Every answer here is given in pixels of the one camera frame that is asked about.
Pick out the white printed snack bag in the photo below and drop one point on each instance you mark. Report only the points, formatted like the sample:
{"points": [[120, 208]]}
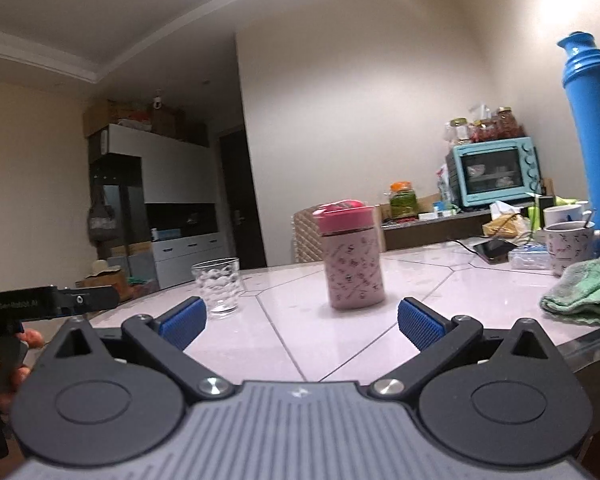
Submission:
{"points": [[443, 185]]}

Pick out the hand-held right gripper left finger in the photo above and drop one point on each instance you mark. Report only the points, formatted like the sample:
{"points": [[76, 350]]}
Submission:
{"points": [[182, 322]]}

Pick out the lime green box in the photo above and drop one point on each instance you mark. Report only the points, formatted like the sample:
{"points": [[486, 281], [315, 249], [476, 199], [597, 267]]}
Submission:
{"points": [[534, 216]]}

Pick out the grey hanging bag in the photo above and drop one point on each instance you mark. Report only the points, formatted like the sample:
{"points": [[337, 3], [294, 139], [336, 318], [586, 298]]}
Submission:
{"points": [[101, 220]]}

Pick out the plain white mug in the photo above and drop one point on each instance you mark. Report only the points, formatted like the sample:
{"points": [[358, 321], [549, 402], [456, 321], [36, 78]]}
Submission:
{"points": [[562, 214]]}

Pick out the black smartphone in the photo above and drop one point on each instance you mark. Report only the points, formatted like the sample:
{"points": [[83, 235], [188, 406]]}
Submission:
{"points": [[494, 251]]}

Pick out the glass jar with pale contents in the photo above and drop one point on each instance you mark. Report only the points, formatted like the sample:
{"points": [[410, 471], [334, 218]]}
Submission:
{"points": [[458, 130]]}

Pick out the blue thermos flask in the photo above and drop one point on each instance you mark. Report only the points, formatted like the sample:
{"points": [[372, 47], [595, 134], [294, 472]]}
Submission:
{"points": [[595, 125]]}

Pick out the blue and white small box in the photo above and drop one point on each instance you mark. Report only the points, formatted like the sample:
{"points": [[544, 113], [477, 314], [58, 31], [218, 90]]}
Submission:
{"points": [[441, 207]]}

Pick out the green jar with orange lid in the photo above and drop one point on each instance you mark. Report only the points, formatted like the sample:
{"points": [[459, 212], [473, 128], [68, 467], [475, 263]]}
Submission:
{"points": [[404, 202]]}

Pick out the patterned white mug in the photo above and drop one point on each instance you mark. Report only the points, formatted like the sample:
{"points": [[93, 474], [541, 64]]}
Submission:
{"points": [[567, 252]]}

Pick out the white security camera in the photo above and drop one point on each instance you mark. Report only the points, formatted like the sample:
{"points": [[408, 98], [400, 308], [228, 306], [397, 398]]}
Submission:
{"points": [[157, 101]]}

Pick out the straw hat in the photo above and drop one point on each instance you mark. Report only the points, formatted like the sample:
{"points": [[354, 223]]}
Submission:
{"points": [[102, 267]]}

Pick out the teal toaster oven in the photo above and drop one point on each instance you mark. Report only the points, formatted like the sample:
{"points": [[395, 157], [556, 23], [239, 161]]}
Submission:
{"points": [[495, 175]]}

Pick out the clear plastic packet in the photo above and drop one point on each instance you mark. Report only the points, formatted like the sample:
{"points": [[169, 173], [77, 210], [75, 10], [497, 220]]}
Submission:
{"points": [[530, 258]]}

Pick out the dark wooden door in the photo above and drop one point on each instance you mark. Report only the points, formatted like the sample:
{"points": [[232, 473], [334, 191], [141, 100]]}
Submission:
{"points": [[242, 200]]}

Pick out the tall jar with red contents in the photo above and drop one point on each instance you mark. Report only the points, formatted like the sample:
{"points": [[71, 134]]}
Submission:
{"points": [[508, 122]]}

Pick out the pink printed bottle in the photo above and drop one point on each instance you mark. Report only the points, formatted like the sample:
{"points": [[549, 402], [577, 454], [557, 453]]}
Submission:
{"points": [[355, 272]]}

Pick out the cardboard box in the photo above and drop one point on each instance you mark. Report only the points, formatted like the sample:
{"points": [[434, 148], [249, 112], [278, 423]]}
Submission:
{"points": [[96, 117], [167, 122]]}

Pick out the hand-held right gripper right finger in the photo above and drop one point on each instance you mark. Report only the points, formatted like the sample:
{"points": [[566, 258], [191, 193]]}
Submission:
{"points": [[420, 327]]}

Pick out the chair with quilted beige cover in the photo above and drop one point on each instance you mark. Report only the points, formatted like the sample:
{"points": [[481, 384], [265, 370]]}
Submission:
{"points": [[307, 235]]}

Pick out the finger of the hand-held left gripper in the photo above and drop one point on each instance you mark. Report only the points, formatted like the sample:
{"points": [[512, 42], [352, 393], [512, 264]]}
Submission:
{"points": [[95, 297]]}

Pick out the yellow plastic bag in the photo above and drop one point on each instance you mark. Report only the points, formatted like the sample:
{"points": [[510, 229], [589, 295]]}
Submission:
{"points": [[505, 227]]}

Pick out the wooden side shelf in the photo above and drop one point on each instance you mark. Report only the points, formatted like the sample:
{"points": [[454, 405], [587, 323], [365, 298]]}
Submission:
{"points": [[420, 234]]}

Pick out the white and black cabinet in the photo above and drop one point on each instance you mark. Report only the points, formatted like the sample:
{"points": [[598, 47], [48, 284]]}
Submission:
{"points": [[175, 175]]}

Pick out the small jar with red contents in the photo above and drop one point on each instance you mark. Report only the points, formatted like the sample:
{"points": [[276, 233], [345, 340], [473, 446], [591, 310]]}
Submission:
{"points": [[483, 131]]}

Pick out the green towel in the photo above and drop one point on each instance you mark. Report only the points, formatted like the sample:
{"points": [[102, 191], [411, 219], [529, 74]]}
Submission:
{"points": [[585, 290]]}

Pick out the clear dimpled glass cup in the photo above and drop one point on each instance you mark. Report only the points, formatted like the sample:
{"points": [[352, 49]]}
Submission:
{"points": [[217, 285]]}

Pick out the person's left hand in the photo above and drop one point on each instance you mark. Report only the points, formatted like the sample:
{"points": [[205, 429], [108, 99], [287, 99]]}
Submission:
{"points": [[33, 338]]}

